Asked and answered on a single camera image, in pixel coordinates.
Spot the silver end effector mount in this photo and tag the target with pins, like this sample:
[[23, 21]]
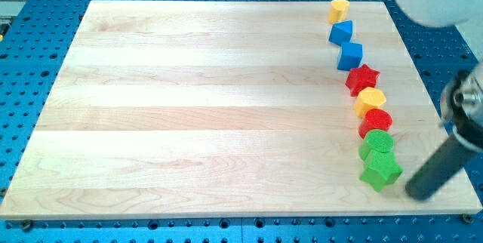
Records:
[[461, 103]]

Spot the green cylinder block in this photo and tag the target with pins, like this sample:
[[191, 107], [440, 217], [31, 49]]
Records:
[[377, 140]]

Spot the red star block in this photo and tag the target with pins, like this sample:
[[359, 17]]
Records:
[[361, 78]]

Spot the wooden board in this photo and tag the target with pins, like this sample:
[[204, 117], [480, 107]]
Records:
[[222, 109]]

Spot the red cylinder block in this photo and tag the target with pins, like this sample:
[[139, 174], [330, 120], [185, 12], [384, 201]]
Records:
[[375, 119]]

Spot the blue triangle block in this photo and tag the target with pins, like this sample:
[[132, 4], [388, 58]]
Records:
[[341, 32]]

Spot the blue cube block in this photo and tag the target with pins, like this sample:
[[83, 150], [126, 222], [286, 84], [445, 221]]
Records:
[[350, 56]]

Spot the yellow hexagon block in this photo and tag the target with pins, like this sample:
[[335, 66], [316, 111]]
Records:
[[367, 99]]

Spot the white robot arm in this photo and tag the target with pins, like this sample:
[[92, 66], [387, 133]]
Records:
[[441, 13]]

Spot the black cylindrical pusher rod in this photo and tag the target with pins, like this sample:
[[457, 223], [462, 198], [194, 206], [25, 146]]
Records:
[[442, 165]]

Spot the green star block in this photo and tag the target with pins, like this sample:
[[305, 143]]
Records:
[[380, 169]]

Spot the yellow cylinder block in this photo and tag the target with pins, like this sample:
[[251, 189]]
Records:
[[338, 11]]

